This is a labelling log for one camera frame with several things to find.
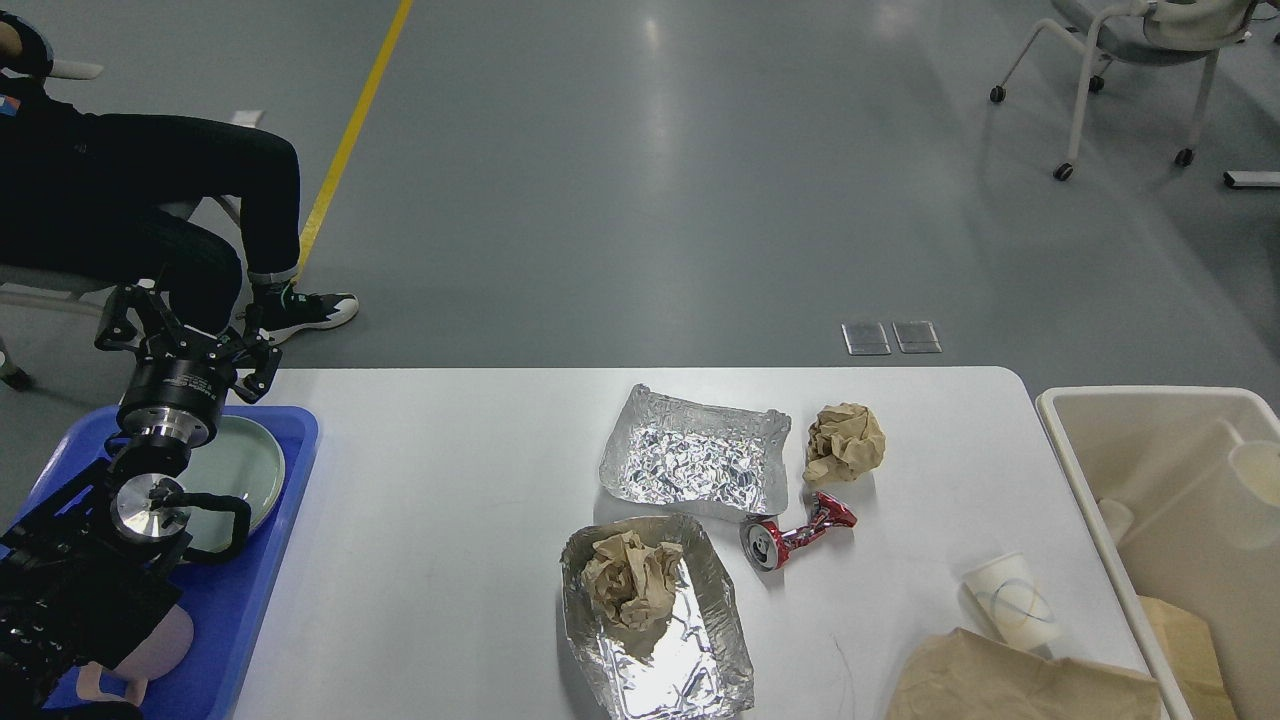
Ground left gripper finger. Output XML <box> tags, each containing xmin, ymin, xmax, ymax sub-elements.
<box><xmin>205</xmin><ymin>318</ymin><xmax>283</xmax><ymax>404</ymax></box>
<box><xmin>95</xmin><ymin>284</ymin><xmax>206</xmax><ymax>361</ymax></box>

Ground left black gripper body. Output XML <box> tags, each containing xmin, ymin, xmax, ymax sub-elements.
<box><xmin>118</xmin><ymin>351</ymin><xmax>237</xmax><ymax>446</ymax></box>

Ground mint green plate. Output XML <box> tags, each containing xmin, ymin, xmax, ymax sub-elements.
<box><xmin>175</xmin><ymin>416</ymin><xmax>285</xmax><ymax>534</ymax></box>

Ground pink mug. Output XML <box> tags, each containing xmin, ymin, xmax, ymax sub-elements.
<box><xmin>76</xmin><ymin>605</ymin><xmax>195</xmax><ymax>707</ymax></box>

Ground brown paper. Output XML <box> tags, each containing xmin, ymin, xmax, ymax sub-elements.
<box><xmin>580</xmin><ymin>530</ymin><xmax>684</xmax><ymax>660</ymax></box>

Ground foil tray with paper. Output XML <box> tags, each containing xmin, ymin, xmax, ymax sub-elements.
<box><xmin>561</xmin><ymin>514</ymin><xmax>755</xmax><ymax>719</ymax></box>

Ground brown paper ball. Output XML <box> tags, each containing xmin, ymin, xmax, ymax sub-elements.
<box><xmin>803</xmin><ymin>404</ymin><xmax>886</xmax><ymax>487</ymax></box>

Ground brown paper bag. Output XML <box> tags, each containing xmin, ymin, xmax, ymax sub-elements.
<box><xmin>886</xmin><ymin>596</ymin><xmax>1238</xmax><ymax>719</ymax></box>

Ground printed paper cup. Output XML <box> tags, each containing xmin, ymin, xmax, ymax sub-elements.
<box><xmin>963</xmin><ymin>552</ymin><xmax>1064</xmax><ymax>651</ymax></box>

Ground white paper cup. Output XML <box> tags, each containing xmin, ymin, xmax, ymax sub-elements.
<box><xmin>1221</xmin><ymin>441</ymin><xmax>1279</xmax><ymax>550</ymax></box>

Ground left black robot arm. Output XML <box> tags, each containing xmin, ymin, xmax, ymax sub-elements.
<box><xmin>1</xmin><ymin>283</ymin><xmax>282</xmax><ymax>719</ymax></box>

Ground left white chair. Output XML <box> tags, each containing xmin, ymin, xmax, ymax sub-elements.
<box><xmin>1</xmin><ymin>60</ymin><xmax>241</xmax><ymax>392</ymax></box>

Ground seated person in black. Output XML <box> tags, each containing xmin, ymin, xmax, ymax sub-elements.
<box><xmin>1</xmin><ymin>12</ymin><xmax>358</xmax><ymax>343</ymax></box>

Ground white floor tile marker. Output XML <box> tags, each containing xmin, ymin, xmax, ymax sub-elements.
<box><xmin>230</xmin><ymin>110</ymin><xmax>264</xmax><ymax>128</ymax></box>

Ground empty foil tray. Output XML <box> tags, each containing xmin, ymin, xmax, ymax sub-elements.
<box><xmin>599</xmin><ymin>384</ymin><xmax>791</xmax><ymax>521</ymax></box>

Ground crushed red soda can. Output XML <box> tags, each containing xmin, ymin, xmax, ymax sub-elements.
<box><xmin>739</xmin><ymin>491</ymin><xmax>858</xmax><ymax>571</ymax></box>

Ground metal floor plate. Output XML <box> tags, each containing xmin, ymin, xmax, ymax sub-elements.
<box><xmin>841</xmin><ymin>322</ymin><xmax>893</xmax><ymax>357</ymax></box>
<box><xmin>892</xmin><ymin>320</ymin><xmax>943</xmax><ymax>354</ymax></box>

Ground white cup in bin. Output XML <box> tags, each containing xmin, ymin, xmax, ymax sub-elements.
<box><xmin>1096</xmin><ymin>497</ymin><xmax>1137</xmax><ymax>547</ymax></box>

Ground beige plastic bin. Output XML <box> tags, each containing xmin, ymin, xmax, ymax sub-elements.
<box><xmin>1036</xmin><ymin>386</ymin><xmax>1279</xmax><ymax>719</ymax></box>

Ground grey office chair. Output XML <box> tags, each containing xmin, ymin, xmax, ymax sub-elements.
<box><xmin>989</xmin><ymin>1</ymin><xmax>1257</xmax><ymax>182</ymax></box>

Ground white bar on floor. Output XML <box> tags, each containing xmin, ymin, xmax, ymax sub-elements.
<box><xmin>1222</xmin><ymin>170</ymin><xmax>1280</xmax><ymax>190</ymax></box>

